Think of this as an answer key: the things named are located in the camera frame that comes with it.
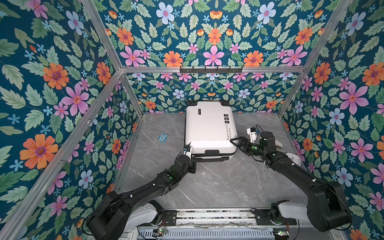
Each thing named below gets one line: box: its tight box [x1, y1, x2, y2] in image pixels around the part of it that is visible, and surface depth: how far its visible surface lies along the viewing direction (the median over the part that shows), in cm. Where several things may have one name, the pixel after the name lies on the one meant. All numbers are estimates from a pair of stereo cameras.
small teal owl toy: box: [158, 133, 169, 143], surface depth 106 cm
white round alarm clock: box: [285, 152, 301, 167], surface depth 94 cm
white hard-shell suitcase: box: [184, 101, 238, 162], surface depth 87 cm
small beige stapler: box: [275, 140, 283, 149], surface depth 100 cm
